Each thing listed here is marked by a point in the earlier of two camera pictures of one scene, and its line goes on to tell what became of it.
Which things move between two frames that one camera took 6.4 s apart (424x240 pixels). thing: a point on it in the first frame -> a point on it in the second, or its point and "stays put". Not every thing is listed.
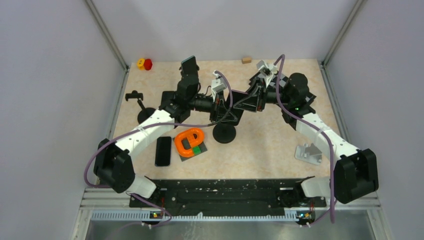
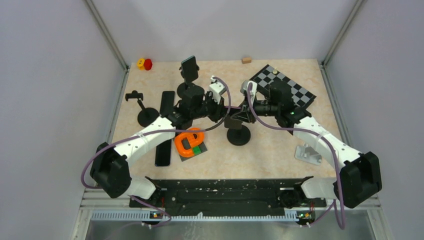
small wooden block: [246, 60] stays put
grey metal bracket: [310, 154] stays put
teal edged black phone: [189, 65] stays put
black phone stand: [224, 133] -> [237, 134]
